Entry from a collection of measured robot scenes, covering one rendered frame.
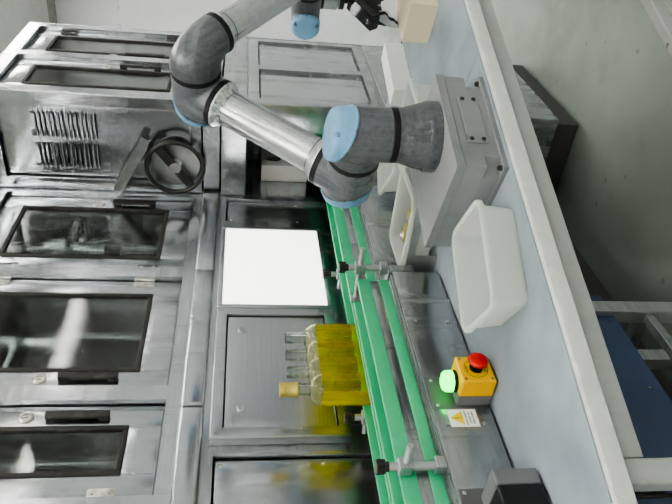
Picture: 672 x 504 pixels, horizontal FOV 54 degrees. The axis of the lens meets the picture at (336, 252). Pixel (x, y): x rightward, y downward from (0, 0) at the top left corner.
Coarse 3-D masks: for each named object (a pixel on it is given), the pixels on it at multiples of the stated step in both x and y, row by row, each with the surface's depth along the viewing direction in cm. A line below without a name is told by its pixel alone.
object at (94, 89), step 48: (48, 48) 253; (96, 48) 260; (144, 48) 266; (240, 48) 271; (0, 96) 217; (48, 96) 219; (96, 96) 221; (144, 96) 223; (0, 144) 227; (48, 144) 231; (96, 144) 233; (192, 144) 235; (240, 144) 236; (192, 192) 246; (240, 192) 248
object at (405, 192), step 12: (408, 180) 169; (396, 192) 179; (408, 192) 179; (396, 204) 181; (408, 204) 181; (396, 216) 183; (396, 228) 185; (408, 228) 166; (396, 240) 185; (408, 240) 168; (396, 252) 180
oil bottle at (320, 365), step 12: (312, 360) 157; (324, 360) 157; (336, 360) 158; (348, 360) 158; (360, 360) 158; (312, 372) 155; (324, 372) 154; (336, 372) 155; (348, 372) 155; (360, 372) 156
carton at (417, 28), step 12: (396, 0) 192; (408, 0) 178; (420, 0) 176; (432, 0) 177; (396, 12) 192; (408, 12) 178; (420, 12) 177; (432, 12) 178; (408, 24) 180; (420, 24) 180; (432, 24) 181; (408, 36) 183; (420, 36) 184
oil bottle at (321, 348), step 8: (312, 344) 162; (320, 344) 162; (328, 344) 162; (336, 344) 162; (344, 344) 163; (352, 344) 163; (312, 352) 159; (320, 352) 159; (328, 352) 160; (336, 352) 160; (344, 352) 160; (352, 352) 161
